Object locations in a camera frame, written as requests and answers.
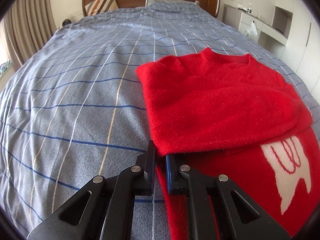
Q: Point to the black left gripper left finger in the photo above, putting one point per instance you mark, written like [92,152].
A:
[102,208]

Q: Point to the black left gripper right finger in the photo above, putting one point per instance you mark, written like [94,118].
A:
[217,208]

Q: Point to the red knit sweater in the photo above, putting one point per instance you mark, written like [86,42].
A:
[233,115]

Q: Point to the grey plaid bed duvet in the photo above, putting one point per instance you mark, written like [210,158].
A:
[76,110]

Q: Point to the window sill clutter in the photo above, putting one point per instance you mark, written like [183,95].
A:
[4,67]

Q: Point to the white plastic bag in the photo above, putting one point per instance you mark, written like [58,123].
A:
[251,32]

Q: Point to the small black round device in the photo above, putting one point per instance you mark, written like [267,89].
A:
[66,22]

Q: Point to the white bedside desk unit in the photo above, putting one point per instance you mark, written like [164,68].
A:
[243,22]

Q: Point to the beige curtain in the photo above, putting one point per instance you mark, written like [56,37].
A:
[25,29]

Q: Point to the striped cushion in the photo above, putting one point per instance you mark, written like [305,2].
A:
[100,6]

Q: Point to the grey pillow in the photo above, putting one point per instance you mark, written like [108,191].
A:
[150,2]

